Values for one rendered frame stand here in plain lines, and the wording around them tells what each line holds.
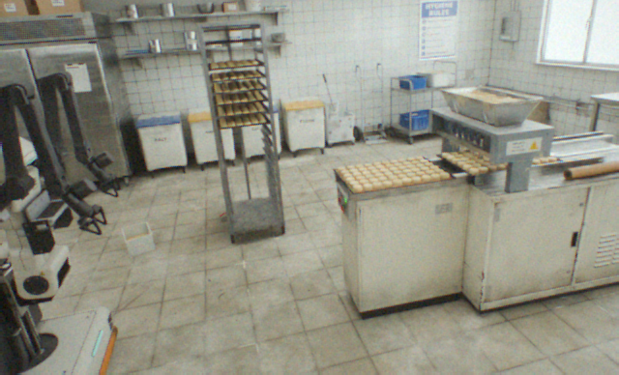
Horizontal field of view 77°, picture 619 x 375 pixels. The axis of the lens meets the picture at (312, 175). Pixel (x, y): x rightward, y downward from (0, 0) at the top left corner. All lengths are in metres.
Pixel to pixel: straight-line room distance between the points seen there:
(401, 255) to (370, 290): 0.28
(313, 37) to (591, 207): 4.41
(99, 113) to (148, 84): 1.04
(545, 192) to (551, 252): 0.43
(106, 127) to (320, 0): 3.33
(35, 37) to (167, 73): 1.56
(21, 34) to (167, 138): 1.83
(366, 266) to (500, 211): 0.80
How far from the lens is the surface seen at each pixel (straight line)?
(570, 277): 2.98
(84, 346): 2.51
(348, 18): 6.24
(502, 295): 2.72
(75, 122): 2.22
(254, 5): 5.67
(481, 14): 7.27
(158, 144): 5.46
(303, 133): 5.54
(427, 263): 2.55
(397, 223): 2.31
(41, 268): 2.21
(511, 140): 2.24
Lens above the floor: 1.75
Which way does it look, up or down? 21 degrees down
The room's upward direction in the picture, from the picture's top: 4 degrees counter-clockwise
